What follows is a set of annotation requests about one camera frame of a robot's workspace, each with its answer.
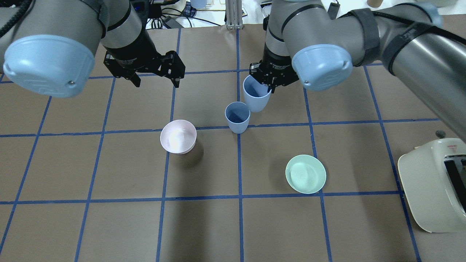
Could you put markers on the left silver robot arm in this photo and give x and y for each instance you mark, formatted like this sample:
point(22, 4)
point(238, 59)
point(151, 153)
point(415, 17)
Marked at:
point(49, 46)

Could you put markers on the cream toaster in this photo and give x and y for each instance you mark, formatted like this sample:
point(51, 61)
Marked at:
point(433, 180)

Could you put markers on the aluminium frame post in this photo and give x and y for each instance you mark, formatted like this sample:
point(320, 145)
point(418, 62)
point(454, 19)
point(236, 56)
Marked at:
point(234, 18)

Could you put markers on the green plastic bowl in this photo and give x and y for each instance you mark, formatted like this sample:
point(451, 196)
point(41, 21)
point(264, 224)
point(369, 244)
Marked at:
point(305, 174)

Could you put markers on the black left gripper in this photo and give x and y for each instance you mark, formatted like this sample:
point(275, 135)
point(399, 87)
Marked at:
point(136, 51)

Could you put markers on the pink plastic bowl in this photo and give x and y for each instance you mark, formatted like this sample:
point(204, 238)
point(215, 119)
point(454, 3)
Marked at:
point(178, 137)

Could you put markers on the light blue plastic cup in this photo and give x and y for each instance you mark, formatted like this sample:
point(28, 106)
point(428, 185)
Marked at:
point(238, 116)

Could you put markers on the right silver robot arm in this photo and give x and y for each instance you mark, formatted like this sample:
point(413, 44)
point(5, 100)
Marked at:
point(303, 43)

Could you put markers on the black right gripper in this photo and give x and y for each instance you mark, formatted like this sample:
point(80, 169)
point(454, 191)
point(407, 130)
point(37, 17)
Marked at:
point(277, 65)

